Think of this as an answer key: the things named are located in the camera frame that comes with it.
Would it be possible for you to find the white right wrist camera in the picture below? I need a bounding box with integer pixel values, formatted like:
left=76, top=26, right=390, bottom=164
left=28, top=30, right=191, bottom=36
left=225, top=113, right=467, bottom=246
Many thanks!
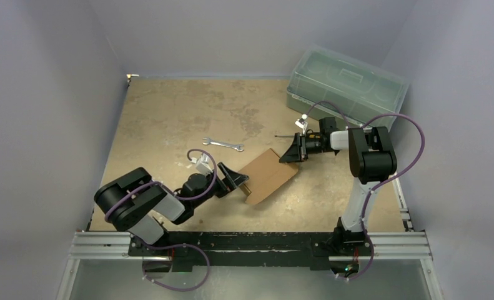
left=295, top=114, right=308, bottom=135

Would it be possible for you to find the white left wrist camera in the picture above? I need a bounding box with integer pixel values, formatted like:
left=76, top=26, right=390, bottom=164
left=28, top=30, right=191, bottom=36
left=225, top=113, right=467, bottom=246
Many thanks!
left=190, top=154, right=213, bottom=176

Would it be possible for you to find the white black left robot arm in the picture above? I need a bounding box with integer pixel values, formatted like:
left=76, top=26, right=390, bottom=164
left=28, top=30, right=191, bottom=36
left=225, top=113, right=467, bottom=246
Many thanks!
left=94, top=162, right=249, bottom=256

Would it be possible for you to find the clear plastic storage box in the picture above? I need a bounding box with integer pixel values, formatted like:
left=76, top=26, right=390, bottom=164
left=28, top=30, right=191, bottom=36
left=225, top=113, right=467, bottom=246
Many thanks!
left=287, top=46, right=410, bottom=128

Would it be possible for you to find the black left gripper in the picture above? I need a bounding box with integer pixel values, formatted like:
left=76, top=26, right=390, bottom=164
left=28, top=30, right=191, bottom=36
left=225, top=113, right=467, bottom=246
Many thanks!
left=192, top=162, right=248, bottom=208

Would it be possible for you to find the silver open-end wrench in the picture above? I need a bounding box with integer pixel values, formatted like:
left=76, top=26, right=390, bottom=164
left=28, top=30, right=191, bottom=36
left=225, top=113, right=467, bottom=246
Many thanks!
left=202, top=137, right=244, bottom=152

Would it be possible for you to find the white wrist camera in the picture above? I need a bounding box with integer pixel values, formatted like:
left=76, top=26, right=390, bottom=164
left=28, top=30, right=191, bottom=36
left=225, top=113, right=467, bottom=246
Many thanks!
left=190, top=154, right=213, bottom=176
left=295, top=114, right=308, bottom=135

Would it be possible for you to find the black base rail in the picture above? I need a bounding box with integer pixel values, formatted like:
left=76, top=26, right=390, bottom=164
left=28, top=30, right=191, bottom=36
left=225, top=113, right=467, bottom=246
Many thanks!
left=128, top=231, right=371, bottom=273

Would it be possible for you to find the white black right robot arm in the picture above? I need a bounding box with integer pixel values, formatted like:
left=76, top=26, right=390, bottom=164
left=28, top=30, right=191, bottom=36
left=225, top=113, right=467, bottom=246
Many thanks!
left=279, top=117, right=397, bottom=254

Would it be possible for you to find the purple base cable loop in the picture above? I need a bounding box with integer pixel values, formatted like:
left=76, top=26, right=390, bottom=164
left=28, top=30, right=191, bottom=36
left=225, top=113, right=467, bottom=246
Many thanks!
left=141, top=242, right=211, bottom=293

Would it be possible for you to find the brown cardboard box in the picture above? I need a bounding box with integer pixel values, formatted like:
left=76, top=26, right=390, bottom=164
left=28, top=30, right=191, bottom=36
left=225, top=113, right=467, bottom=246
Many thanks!
left=239, top=148, right=299, bottom=205

